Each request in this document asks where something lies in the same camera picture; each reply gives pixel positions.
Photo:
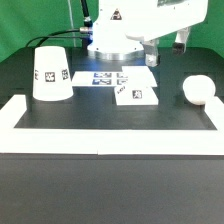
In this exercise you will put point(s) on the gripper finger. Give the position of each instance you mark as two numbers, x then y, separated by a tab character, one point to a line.
151	52
179	45

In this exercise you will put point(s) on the white lamp base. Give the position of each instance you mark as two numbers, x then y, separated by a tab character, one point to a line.
138	90

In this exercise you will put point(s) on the white lamp bulb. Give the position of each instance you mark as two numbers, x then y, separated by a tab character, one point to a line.
199	89

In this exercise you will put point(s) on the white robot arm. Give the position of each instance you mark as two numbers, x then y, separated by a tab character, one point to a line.
127	29

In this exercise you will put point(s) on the white lamp shade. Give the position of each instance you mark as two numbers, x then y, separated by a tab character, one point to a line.
51	78

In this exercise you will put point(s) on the white marker sheet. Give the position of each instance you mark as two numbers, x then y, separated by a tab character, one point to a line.
97	78

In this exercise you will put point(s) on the white U-shaped frame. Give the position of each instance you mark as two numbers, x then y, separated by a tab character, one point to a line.
101	142

